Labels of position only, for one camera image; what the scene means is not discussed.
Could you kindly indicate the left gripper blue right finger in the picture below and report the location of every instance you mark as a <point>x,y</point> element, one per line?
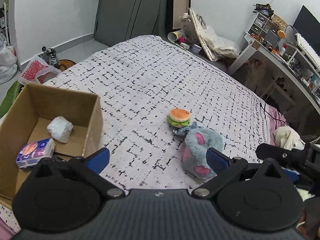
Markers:
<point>217,161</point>

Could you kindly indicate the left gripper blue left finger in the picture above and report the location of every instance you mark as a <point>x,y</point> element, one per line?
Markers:
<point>98,161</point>

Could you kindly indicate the grey-blue plush toy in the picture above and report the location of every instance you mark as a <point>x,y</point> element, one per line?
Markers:
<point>197,140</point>

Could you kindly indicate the white soft bundle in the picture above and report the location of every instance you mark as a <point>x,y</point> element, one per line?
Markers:
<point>60,129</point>

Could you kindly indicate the plush hamburger toy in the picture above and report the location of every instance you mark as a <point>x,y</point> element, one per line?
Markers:
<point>179,118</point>

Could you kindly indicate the blue tissue pack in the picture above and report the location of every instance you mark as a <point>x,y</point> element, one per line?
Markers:
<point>35,152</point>

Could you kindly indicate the brown cardboard box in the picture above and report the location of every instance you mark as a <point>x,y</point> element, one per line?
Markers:
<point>71,119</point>

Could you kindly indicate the pink bed sheet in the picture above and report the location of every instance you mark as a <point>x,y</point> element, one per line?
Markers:
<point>274,118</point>

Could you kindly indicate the white desk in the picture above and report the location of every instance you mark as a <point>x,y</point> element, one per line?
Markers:
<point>291,94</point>

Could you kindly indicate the white black patterned bedspread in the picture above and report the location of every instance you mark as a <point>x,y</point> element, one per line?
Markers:
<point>120,98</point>

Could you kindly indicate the green cartoon floor mat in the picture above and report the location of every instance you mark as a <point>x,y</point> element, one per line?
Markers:
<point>10,97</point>

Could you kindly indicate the red white plastic bag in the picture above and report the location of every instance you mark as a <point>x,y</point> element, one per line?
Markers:
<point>37,71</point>

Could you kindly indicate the cream tote bag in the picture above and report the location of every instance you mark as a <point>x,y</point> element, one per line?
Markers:
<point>215,47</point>

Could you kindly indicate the white keyboard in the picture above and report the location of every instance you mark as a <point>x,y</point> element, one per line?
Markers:
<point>308,50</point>

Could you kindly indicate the white plastic bags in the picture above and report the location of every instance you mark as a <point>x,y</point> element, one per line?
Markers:
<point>8,60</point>

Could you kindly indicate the black monitor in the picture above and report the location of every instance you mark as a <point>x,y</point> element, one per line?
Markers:
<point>309,27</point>

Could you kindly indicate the grey drawer organizer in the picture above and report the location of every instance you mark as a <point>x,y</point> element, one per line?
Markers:
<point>263,30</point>

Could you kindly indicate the dark grey wardrobe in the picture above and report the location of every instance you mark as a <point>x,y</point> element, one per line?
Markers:
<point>120,20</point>

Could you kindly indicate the brown framed board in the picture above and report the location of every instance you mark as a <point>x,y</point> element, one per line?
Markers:
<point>175,9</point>

